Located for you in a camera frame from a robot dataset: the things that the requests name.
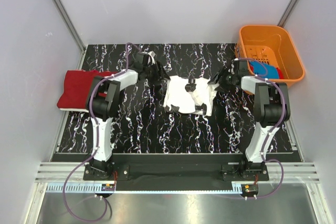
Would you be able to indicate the white t shirt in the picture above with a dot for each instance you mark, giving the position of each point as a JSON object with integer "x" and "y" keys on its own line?
{"x": 74, "y": 110}
{"x": 189, "y": 96}

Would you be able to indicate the red t shirt in basket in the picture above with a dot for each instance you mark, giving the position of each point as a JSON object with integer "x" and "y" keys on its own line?
{"x": 280, "y": 74}

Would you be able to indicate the blue t shirt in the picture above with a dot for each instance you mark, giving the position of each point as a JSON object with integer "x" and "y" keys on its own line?
{"x": 264, "y": 70}

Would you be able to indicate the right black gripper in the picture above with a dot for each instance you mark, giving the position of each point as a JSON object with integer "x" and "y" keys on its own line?
{"x": 222, "y": 73}

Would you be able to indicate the red t shirt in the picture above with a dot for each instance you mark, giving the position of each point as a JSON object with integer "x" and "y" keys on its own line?
{"x": 77, "y": 85}
{"x": 280, "y": 74}

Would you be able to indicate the left corner aluminium post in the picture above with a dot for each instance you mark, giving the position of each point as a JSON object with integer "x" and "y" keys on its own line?
{"x": 69, "y": 24}

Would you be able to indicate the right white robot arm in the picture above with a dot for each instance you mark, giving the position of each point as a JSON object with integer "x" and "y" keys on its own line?
{"x": 271, "y": 108}

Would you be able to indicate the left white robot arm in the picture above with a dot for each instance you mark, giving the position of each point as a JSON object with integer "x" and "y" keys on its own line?
{"x": 103, "y": 101}

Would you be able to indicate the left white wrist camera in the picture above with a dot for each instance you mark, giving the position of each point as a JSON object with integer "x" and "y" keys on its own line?
{"x": 151, "y": 60}

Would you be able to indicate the orange plastic basket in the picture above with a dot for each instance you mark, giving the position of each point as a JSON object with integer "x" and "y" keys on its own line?
{"x": 272, "y": 45}

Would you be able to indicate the grey slotted cable duct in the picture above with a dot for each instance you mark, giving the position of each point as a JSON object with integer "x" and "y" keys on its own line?
{"x": 125, "y": 188}

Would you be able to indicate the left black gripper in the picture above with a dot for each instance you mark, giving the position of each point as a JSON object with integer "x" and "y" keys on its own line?
{"x": 160, "y": 74}

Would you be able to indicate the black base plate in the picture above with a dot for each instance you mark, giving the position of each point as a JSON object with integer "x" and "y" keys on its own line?
{"x": 176, "y": 169}

